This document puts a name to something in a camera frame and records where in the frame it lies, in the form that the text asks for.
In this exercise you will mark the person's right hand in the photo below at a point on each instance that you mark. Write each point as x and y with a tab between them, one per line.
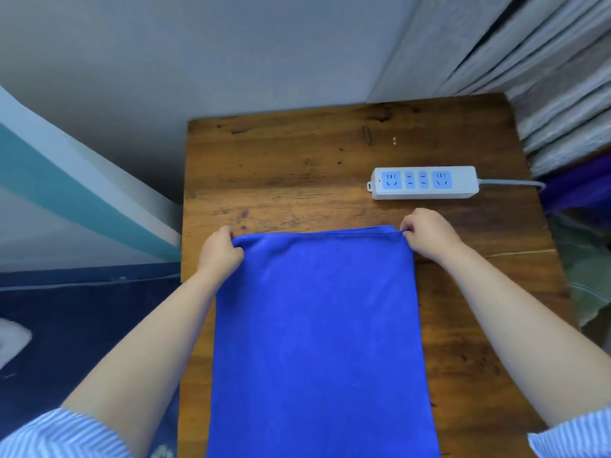
432	236

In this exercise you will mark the person's left hand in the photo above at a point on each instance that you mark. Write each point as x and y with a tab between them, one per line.
218	257

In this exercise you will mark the person's left thumb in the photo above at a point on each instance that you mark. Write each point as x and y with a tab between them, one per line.
236	255

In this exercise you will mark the person's right thumb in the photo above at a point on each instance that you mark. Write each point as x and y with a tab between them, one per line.
409	239

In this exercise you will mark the blue microfibre towel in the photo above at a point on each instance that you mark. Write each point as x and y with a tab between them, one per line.
315	338

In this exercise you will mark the person's left forearm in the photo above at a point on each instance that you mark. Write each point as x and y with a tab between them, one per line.
148	348

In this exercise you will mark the person's right forearm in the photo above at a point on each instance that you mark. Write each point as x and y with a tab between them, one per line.
520	333

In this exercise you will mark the white power strip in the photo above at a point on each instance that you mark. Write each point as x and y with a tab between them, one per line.
425	182

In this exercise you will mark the purple cloth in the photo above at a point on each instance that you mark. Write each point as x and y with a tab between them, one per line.
580	183

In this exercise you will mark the green cloth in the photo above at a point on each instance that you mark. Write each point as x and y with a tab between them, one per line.
589	271

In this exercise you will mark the dark blue bedding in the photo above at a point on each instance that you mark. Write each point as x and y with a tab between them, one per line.
62	338

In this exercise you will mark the grey pleated curtain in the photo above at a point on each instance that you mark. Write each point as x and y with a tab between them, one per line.
520	57

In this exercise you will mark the white cloth piece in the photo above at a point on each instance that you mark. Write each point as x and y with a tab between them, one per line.
12	341

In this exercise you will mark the striped left shirt sleeve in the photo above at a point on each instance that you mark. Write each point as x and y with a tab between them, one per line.
57	436

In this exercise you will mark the striped shirt sleeve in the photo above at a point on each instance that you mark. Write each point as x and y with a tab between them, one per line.
57	436
575	436

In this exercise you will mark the striped right shirt sleeve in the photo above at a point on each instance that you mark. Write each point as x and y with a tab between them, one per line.
575	436

